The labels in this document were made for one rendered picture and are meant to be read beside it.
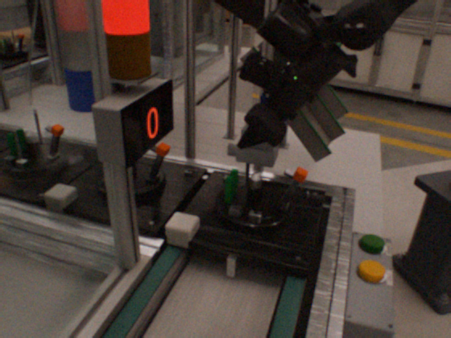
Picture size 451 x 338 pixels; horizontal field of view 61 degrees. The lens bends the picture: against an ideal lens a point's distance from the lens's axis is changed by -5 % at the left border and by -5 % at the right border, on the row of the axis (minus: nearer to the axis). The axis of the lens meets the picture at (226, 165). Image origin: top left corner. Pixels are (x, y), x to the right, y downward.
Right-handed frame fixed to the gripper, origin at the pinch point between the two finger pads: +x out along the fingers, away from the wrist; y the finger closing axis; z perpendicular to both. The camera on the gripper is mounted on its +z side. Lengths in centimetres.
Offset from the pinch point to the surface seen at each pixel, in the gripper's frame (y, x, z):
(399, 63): -394, 19, -95
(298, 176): 1.1, 0.7, -10.5
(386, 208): -27.9, 5.2, -39.0
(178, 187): -2.6, 22.4, 2.4
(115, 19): 21.2, -8.8, 20.5
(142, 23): 19.5, -9.7, 18.4
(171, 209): 5.0, 21.1, 0.9
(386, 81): -395, 42, -101
